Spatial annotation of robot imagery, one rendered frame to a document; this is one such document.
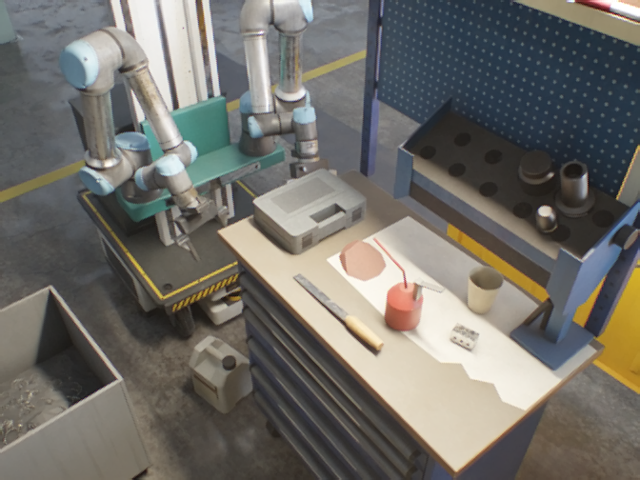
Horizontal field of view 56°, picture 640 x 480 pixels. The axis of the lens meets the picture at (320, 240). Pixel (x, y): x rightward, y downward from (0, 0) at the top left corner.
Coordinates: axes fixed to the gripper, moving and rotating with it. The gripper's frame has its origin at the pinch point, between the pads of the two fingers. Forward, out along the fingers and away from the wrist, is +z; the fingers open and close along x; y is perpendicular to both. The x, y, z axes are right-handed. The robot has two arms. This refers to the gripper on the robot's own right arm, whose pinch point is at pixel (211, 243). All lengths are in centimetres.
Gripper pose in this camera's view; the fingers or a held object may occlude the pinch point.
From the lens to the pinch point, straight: 199.7
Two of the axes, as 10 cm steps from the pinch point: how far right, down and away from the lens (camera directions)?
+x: -7.1, 5.6, -4.4
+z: 3.6, 8.2, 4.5
